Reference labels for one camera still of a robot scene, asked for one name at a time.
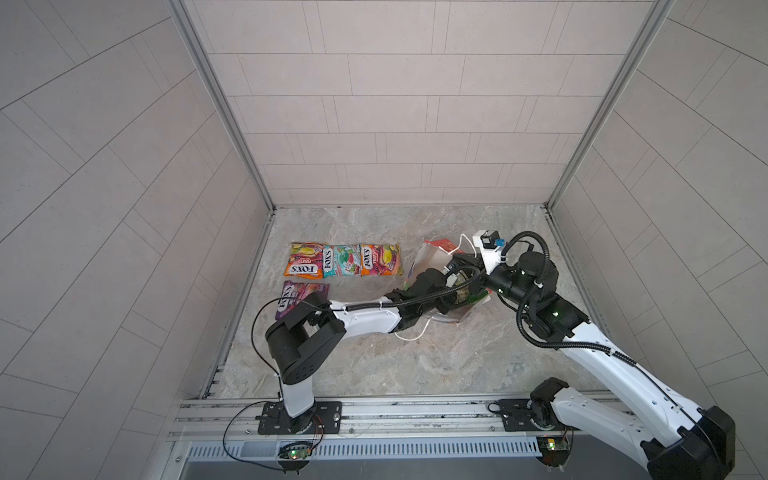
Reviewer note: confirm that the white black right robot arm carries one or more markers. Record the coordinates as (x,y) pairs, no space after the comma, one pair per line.
(669,435)

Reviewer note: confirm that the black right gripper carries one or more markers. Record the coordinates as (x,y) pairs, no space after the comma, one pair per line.
(474,261)

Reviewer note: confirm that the aluminium corner post left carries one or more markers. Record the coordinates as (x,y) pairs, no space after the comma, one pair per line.
(192,40)

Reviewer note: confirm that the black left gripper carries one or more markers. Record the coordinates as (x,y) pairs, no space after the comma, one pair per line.
(448,301)

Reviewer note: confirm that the left green circuit board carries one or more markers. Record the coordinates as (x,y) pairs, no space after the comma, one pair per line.
(296,451)

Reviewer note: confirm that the aluminium corner post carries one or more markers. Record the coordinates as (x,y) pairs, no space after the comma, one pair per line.
(192,40)
(647,32)

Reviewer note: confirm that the aluminium corner post right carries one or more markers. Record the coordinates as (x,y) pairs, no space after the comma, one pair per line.
(647,32)

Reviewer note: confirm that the red paper gift bag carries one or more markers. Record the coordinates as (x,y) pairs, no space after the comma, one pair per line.
(432,264)

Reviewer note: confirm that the green Fox's candy bag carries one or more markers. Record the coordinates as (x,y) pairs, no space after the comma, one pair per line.
(479,297)

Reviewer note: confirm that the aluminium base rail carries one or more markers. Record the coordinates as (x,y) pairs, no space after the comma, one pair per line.
(398,416)

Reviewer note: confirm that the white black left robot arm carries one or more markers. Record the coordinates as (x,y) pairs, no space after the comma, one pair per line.
(305,337)

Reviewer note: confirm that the green circuit board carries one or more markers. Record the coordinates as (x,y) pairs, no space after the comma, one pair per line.
(296,451)
(554,451)

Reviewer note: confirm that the red orange Fox's candy bag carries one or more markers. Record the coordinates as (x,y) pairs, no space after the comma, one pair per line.
(305,261)

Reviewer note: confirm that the purple snack packet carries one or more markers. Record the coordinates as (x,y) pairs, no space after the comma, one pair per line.
(293,293)

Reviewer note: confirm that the right green circuit board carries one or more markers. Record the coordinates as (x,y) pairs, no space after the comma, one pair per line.
(554,451)

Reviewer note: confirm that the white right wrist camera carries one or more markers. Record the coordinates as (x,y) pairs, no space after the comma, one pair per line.
(489,245)

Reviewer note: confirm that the teal snack packet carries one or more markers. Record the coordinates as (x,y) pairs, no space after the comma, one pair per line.
(341,260)

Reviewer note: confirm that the orange snack packet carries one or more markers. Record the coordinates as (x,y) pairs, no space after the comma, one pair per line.
(380,260)

